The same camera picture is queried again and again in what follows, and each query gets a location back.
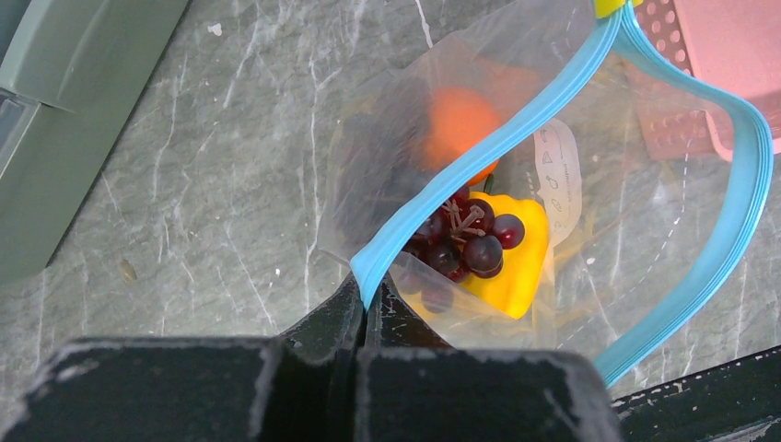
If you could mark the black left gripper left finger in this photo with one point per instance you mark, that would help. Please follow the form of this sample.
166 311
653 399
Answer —
294 386

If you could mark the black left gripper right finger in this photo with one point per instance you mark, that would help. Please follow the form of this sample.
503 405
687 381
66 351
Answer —
411 386

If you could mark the yellow bell pepper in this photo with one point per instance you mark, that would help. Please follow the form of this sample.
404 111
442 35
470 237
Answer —
514 288

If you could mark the dark purple grape bunch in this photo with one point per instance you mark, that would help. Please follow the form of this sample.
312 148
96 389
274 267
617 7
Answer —
463 237

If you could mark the clear zip top bag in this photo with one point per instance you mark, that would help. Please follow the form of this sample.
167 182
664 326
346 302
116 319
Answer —
636 245

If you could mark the orange fruit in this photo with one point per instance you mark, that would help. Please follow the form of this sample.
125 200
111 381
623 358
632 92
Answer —
459 119

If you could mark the grey green storage box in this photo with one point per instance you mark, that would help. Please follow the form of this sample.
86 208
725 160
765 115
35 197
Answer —
71 75

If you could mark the pink plastic basket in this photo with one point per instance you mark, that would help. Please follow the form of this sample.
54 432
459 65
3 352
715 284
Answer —
733 45

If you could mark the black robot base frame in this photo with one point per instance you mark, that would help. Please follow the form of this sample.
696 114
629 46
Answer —
736 401

